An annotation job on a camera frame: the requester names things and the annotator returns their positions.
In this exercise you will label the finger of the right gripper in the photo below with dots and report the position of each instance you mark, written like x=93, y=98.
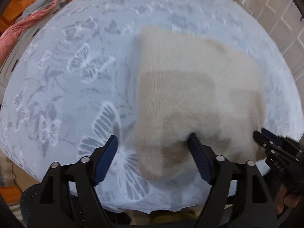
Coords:
x=262, y=141
x=270, y=134

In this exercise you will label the black speckled trousers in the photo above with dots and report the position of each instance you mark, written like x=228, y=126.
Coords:
x=40, y=210

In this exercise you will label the pink blanket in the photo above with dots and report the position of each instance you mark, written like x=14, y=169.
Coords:
x=10, y=36

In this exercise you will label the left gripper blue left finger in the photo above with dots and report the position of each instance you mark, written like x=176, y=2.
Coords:
x=102, y=158

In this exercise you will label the right hand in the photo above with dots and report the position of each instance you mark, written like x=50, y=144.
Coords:
x=283, y=199

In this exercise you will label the grey cloth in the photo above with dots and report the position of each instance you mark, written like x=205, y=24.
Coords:
x=35, y=6

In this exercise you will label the white panelled wardrobe door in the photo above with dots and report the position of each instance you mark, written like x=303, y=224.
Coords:
x=284, y=24

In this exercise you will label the cream knit sweater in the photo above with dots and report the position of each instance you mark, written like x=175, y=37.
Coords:
x=188, y=84

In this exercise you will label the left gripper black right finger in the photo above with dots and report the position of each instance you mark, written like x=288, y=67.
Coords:
x=203, y=157

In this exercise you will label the light blue butterfly bedspread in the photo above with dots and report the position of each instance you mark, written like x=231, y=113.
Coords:
x=77, y=84

